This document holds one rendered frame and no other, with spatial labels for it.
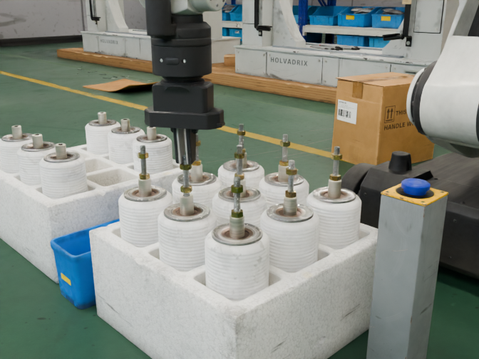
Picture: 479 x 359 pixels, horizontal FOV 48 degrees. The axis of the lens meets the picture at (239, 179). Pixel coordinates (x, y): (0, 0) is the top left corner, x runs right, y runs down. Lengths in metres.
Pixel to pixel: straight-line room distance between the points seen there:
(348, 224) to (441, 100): 0.27
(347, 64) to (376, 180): 1.95
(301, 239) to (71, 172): 0.56
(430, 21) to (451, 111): 1.97
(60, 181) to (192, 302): 0.50
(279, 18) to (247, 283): 3.01
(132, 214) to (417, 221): 0.46
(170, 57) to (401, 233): 0.41
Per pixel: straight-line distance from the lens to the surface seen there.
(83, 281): 1.10
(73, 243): 1.17
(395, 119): 1.95
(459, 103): 1.00
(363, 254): 0.95
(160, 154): 1.31
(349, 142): 2.02
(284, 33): 3.66
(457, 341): 1.08
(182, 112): 0.80
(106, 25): 5.40
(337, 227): 0.94
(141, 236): 0.95
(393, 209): 0.81
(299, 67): 3.37
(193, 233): 0.84
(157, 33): 0.76
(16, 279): 1.29
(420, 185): 0.81
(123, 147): 1.40
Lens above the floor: 0.58
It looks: 19 degrees down
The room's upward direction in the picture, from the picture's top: straight up
